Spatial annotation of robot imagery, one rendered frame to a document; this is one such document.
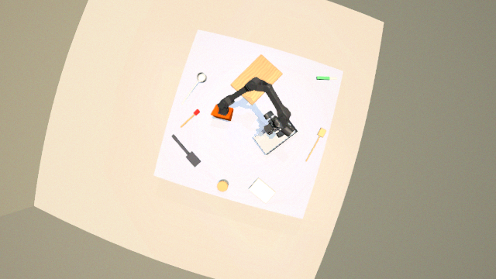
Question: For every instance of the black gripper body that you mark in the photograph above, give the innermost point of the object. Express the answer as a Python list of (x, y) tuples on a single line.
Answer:
[(267, 116)]

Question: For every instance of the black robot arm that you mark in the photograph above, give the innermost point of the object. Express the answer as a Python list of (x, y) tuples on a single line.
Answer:
[(257, 84)]

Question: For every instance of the grey spatula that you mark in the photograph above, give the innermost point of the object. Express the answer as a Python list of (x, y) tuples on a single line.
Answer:
[(190, 156)]

